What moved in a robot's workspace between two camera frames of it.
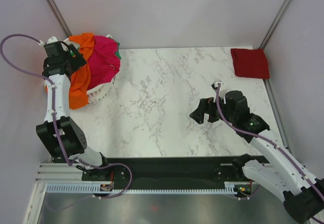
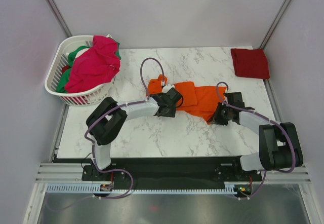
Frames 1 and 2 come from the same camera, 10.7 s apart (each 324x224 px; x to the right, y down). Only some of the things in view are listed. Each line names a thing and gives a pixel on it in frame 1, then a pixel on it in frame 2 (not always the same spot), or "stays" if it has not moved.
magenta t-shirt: [104, 61] stays
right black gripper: [206, 105] -> [216, 119]
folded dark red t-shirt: [250, 63] stays
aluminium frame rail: [61, 173] stays
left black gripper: [79, 61] -> [171, 113]
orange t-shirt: [80, 80] -> [202, 100]
